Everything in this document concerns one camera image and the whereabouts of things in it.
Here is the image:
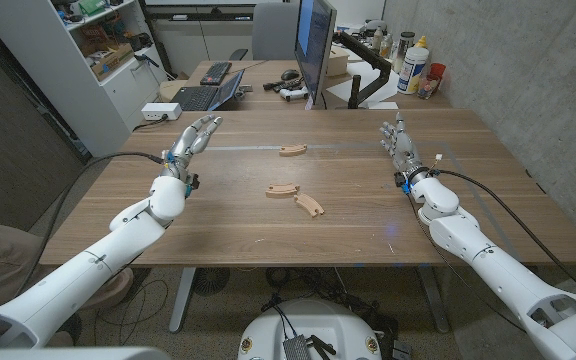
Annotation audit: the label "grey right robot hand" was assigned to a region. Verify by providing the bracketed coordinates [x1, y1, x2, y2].
[378, 111, 432, 188]

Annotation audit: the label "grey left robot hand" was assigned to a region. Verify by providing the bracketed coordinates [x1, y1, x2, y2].
[159, 114, 224, 190]

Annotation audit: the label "white power strip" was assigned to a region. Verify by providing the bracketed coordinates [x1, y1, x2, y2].
[140, 102, 183, 122]

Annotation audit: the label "open dark laptop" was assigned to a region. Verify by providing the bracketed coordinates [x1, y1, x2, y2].
[170, 68, 246, 112]

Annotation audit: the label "small glass jar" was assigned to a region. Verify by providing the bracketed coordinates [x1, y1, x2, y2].
[416, 73, 442, 100]

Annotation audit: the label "white paper sheets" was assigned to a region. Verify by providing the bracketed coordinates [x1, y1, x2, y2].
[325, 60, 402, 105]

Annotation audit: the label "white wipes canister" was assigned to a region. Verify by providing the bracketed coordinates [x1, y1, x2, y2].
[396, 46, 430, 96]

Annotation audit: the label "black keyboard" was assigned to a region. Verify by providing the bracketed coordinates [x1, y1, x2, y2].
[199, 61, 233, 87]

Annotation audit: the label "wooden office desk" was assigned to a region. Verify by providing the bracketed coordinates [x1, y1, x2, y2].
[160, 58, 452, 112]

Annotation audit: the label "dark lid tall jar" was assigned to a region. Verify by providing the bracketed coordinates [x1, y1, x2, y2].
[391, 31, 416, 74]

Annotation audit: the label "light wooden box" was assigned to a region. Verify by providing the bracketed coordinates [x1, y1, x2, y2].
[326, 45, 352, 78]

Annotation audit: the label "black game controller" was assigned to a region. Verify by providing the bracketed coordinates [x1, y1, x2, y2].
[262, 77, 305, 93]

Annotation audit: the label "cardboard box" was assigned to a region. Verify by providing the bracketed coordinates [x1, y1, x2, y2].
[90, 43, 135, 81]

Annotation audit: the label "white game controller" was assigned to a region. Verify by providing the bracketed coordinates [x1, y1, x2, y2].
[279, 87, 310, 103]

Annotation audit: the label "large flat monitor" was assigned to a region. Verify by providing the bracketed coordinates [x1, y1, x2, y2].
[293, 0, 338, 107]

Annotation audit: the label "round black floor fan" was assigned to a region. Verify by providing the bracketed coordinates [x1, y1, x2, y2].
[191, 267, 232, 297]

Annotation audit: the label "grey office chair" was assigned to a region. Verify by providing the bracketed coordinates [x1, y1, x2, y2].
[228, 2, 300, 62]

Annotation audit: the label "white shelf unit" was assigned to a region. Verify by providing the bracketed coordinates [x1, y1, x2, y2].
[0, 0, 169, 159]

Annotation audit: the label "grey table leg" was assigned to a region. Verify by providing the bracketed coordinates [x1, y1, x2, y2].
[417, 264, 452, 335]
[168, 267, 197, 334]

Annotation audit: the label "beige shoe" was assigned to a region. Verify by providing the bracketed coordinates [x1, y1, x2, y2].
[80, 267, 135, 312]

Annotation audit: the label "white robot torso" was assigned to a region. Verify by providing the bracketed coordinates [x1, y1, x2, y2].
[237, 298, 383, 360]

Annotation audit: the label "grey finned box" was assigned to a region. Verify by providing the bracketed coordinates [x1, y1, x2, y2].
[282, 335, 312, 360]

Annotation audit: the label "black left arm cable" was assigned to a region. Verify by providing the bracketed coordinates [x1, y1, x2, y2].
[15, 151, 169, 299]

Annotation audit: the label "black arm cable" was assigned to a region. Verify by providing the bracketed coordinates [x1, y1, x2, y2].
[431, 168, 576, 301]
[15, 151, 169, 299]

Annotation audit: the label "curved wooden toy rail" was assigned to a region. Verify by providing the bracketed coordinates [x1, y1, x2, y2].
[265, 183, 301, 200]
[278, 143, 309, 158]
[293, 192, 326, 219]

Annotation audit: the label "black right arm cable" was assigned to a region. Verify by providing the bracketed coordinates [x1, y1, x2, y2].
[431, 168, 576, 301]

